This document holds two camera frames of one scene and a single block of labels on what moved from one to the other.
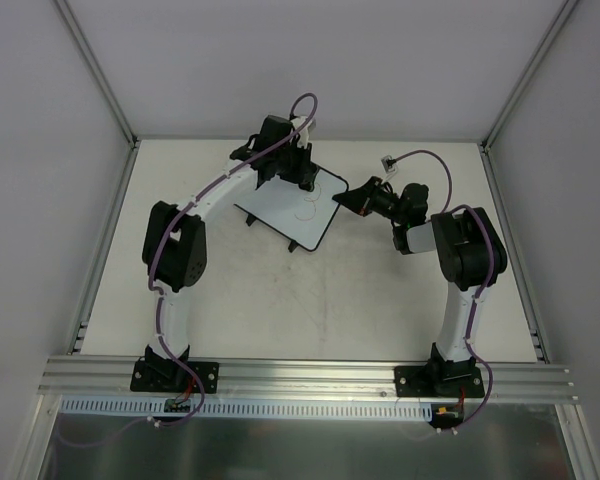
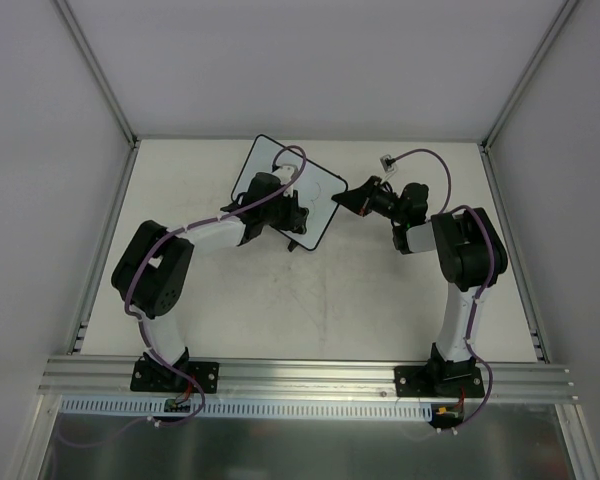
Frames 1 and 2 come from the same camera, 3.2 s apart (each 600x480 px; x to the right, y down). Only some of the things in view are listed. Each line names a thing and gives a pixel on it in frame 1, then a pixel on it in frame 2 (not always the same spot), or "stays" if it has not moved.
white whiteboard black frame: x=302 y=216 stays
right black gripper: x=368 y=198 stays
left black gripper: x=300 y=170 -> x=294 y=215
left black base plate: x=174 y=376 stays
